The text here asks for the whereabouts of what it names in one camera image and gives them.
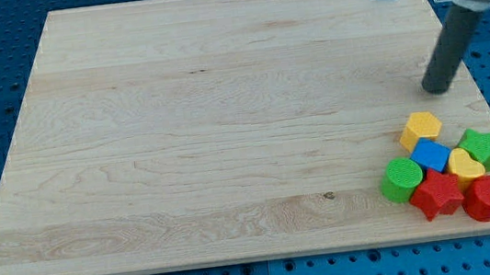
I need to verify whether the wooden board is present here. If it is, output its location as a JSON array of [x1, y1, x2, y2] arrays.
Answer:
[[0, 0, 490, 275]]

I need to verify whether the green cylinder block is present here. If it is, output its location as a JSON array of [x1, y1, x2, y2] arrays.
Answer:
[[380, 157, 424, 203]]

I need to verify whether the yellow hexagon block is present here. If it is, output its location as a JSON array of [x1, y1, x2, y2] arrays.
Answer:
[[399, 111, 442, 152]]

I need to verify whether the blue cube block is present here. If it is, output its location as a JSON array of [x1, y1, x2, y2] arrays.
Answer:
[[410, 138, 451, 173]]

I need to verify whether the red star block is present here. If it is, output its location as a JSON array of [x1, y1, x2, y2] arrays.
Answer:
[[409, 168, 465, 221]]

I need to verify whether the yellow heart block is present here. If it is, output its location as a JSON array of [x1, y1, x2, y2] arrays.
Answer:
[[446, 147, 486, 192]]

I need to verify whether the green star block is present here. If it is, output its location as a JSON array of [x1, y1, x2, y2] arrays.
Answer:
[[457, 129, 490, 172]]

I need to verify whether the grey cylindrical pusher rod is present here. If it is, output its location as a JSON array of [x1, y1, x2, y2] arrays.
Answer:
[[421, 5, 483, 95]]

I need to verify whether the red cylinder block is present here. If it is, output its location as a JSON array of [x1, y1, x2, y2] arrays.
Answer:
[[462, 176, 490, 223]]

